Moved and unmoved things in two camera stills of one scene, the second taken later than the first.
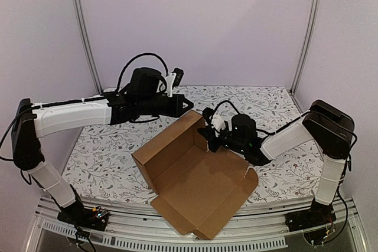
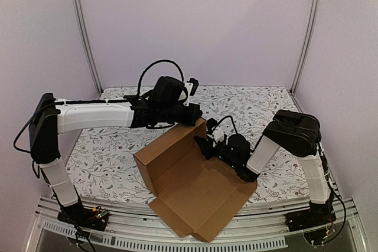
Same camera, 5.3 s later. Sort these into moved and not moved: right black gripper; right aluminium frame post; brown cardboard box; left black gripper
Moved: left black gripper; right black gripper
Not moved: brown cardboard box; right aluminium frame post
